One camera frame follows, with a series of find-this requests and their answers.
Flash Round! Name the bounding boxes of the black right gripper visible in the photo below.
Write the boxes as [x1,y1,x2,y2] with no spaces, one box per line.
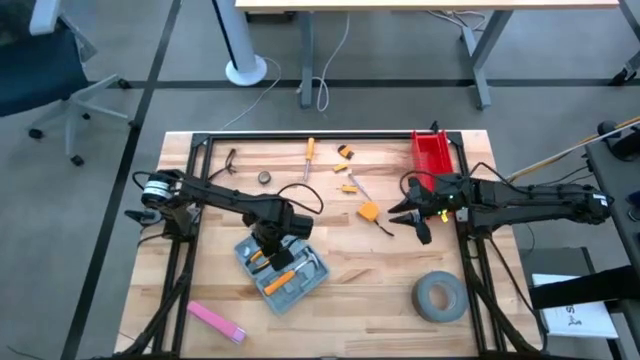
[387,187,474,246]

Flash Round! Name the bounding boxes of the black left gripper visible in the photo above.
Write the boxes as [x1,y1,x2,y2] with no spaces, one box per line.
[242,207,297,273]

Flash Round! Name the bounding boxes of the grey-blue plastic tool case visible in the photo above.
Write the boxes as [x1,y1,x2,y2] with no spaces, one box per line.
[233,234,331,317]

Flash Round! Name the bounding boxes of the black safety glasses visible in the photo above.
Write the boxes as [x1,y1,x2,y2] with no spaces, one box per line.
[206,147,241,183]

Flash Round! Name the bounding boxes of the pink flat box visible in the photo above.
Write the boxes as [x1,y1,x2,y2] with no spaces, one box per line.
[186,300,249,346]

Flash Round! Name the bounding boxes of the grey floor box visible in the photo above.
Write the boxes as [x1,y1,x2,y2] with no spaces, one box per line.
[518,246,597,281]

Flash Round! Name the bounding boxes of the white rod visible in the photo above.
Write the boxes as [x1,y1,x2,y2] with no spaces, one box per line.
[507,122,640,182]

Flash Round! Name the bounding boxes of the black flat bar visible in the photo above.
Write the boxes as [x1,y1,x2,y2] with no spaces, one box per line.
[527,264,640,312]

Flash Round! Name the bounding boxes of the white printed paper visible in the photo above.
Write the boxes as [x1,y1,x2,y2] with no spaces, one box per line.
[531,273,621,341]

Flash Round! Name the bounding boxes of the wooden desk grey legs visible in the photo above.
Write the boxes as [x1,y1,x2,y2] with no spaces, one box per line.
[233,0,640,111]

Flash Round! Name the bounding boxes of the black side table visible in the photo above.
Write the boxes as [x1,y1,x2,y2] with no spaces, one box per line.
[584,119,640,281]

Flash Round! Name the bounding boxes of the black caster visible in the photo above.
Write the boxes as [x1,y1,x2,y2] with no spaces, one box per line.
[611,49,640,87]

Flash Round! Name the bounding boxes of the grey office chair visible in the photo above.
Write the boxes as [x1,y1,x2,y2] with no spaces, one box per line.
[0,0,132,167]

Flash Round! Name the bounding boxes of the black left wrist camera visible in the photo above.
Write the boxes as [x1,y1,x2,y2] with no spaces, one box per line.
[284,212,315,240]

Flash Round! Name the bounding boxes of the red bin wall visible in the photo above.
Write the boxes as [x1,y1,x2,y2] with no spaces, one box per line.
[409,128,460,181]

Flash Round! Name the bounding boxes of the grey duct tape roll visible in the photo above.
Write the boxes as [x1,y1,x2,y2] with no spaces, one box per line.
[411,270,471,324]

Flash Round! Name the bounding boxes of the black aluminium table frame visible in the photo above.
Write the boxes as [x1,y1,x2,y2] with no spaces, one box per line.
[112,129,549,360]

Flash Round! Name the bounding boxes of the white floor cable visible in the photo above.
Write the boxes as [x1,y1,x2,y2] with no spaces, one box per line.
[311,11,352,114]
[221,56,284,131]

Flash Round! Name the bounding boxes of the black floor cables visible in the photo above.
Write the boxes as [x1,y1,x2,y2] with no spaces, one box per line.
[537,164,592,189]

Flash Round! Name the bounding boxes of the grey pedestal column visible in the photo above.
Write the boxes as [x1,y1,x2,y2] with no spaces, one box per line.
[211,0,270,88]

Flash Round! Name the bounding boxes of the white cable bundle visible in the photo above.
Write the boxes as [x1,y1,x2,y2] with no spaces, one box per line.
[426,8,490,32]

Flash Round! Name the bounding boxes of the yellow cable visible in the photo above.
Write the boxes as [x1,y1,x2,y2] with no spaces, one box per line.
[574,116,640,149]

